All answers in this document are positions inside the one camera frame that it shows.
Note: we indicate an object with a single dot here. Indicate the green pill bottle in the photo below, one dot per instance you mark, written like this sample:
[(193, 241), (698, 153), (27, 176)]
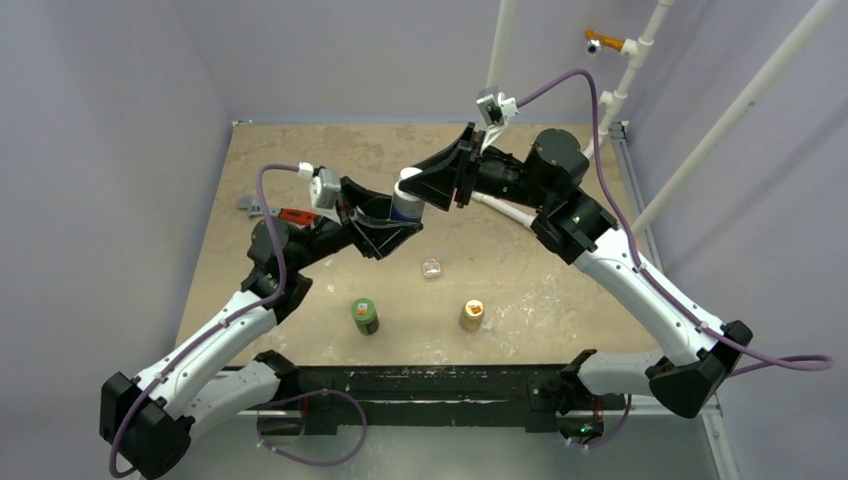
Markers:
[(365, 316)]

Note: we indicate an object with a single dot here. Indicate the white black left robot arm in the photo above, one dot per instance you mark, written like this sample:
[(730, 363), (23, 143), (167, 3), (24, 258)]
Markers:
[(151, 419)]

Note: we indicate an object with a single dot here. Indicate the aluminium extrusion frame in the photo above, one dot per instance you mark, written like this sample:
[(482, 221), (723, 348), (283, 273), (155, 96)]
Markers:
[(151, 419)]

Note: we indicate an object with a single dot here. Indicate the white capped dark pill bottle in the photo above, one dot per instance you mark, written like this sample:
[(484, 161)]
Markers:
[(405, 206)]

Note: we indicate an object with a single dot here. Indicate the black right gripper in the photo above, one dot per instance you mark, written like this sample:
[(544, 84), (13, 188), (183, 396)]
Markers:
[(471, 168)]

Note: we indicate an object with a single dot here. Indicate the amber pill bottle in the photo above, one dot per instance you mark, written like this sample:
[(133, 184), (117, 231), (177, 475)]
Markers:
[(471, 315)]

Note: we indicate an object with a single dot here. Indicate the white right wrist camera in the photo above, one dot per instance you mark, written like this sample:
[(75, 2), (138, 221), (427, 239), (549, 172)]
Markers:
[(497, 110)]

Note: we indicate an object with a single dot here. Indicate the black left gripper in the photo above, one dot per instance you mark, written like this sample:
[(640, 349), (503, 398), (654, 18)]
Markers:
[(371, 238)]

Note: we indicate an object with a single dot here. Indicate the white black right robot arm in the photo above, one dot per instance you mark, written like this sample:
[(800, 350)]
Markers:
[(694, 357)]

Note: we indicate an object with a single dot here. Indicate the clear plastic pill organizer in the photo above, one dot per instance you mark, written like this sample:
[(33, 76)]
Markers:
[(431, 268)]

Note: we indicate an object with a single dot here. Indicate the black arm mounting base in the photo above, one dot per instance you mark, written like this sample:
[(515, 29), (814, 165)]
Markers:
[(535, 398)]

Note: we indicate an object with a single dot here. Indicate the red handled adjustable wrench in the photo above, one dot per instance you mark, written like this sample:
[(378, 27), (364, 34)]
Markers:
[(252, 207)]

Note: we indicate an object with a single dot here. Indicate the white PVC pipe frame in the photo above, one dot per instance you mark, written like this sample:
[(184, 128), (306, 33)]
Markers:
[(781, 168)]

